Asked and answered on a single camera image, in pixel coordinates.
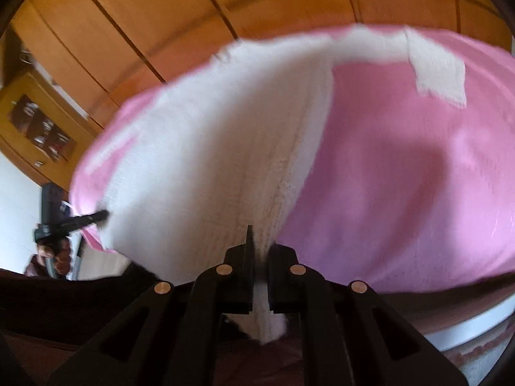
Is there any person's left hand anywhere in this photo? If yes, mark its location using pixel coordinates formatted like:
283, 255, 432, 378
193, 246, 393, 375
49, 238, 74, 275

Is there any pink blanket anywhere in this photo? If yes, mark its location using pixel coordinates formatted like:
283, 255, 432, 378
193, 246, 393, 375
68, 24, 515, 294

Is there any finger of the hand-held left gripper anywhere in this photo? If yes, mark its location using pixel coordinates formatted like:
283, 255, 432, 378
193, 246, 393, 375
60, 209, 110, 233

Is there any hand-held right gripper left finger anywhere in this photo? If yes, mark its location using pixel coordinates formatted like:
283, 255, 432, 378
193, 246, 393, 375
46, 225, 256, 386

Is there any white knit sweater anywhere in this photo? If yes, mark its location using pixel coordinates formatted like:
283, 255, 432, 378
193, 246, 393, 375
98, 26, 469, 344

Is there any person's left forearm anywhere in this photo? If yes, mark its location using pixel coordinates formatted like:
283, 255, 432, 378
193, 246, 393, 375
23, 249, 55, 279

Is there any dark maroon cloth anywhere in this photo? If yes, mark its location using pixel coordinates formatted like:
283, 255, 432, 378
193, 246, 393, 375
0, 263, 515, 386

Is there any wooden wardrobe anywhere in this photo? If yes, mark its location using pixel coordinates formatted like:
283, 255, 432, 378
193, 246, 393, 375
12, 0, 511, 129

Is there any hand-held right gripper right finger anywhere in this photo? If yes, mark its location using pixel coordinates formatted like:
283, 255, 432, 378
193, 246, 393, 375
267, 241, 469, 386

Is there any wooden glass-door cabinet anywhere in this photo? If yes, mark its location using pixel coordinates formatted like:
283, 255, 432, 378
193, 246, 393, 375
0, 72, 105, 189

